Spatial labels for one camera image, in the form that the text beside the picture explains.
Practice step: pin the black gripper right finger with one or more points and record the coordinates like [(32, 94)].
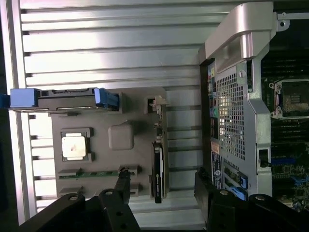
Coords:
[(231, 207)]

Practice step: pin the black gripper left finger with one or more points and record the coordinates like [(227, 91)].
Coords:
[(113, 205)]

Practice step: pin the blue card retention latch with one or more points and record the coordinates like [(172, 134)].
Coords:
[(239, 187)]

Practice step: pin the green RAM stick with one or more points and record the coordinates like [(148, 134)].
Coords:
[(96, 174)]

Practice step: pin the grey plastic parts rack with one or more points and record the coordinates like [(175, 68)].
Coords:
[(106, 145)]

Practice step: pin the black graphics card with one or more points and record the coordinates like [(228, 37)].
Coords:
[(159, 154)]

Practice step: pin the blue expansion slot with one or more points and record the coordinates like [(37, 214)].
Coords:
[(282, 161)]

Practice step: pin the silver CPU chip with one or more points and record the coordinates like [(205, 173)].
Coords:
[(74, 147)]

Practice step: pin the silver open PC case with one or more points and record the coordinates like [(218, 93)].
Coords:
[(241, 108)]

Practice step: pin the green motherboard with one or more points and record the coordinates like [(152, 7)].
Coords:
[(289, 125)]

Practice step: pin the hard disk in blue caddy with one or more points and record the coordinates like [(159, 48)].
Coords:
[(60, 99)]

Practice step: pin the CPU socket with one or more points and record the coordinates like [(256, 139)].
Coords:
[(289, 97)]

